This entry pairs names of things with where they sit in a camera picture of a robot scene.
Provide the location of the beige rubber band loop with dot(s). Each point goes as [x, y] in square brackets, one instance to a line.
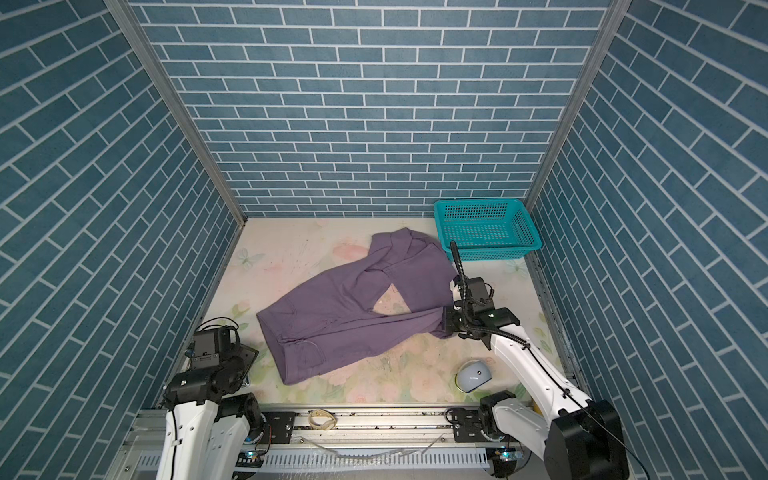
[321, 419]

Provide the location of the teal plastic mesh basket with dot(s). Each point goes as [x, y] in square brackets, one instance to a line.
[486, 229]

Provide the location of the white slotted cable duct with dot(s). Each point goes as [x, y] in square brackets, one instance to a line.
[317, 461]

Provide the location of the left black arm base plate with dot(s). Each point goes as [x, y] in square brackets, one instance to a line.
[280, 425]

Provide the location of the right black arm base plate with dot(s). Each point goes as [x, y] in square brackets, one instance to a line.
[470, 425]

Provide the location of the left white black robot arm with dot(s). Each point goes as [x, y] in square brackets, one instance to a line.
[207, 421]

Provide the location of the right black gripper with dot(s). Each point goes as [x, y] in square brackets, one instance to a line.
[448, 321]

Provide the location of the purple trousers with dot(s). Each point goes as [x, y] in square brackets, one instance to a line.
[360, 309]

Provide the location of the grey computer mouse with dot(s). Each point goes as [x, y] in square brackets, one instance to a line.
[472, 375]

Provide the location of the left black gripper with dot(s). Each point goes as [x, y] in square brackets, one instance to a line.
[248, 354]

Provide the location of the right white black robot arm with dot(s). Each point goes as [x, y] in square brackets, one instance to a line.
[574, 435]

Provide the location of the aluminium front rail frame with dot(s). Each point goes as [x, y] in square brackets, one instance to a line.
[388, 429]

